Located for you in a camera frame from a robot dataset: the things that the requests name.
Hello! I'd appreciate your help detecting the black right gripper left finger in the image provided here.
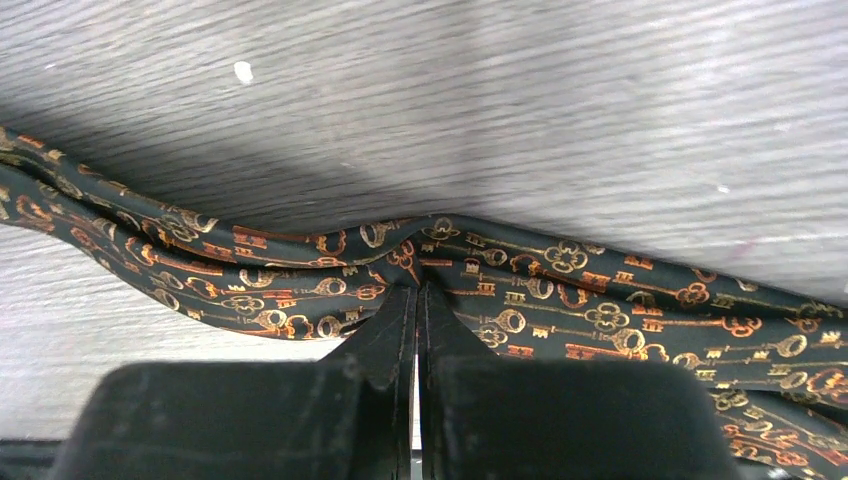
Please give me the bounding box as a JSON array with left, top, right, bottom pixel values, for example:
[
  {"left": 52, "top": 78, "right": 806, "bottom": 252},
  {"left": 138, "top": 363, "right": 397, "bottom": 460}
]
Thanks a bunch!
[{"left": 50, "top": 287, "right": 416, "bottom": 479}]

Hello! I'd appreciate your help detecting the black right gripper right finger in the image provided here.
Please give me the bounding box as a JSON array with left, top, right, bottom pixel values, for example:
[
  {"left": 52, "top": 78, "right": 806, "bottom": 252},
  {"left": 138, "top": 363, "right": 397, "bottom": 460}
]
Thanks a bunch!
[{"left": 417, "top": 283, "right": 740, "bottom": 479}]

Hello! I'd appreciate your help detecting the black key pattern tie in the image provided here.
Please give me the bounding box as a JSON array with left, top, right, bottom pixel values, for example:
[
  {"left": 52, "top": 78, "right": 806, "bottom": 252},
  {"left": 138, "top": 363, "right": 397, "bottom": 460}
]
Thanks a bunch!
[{"left": 1, "top": 130, "right": 847, "bottom": 479}]

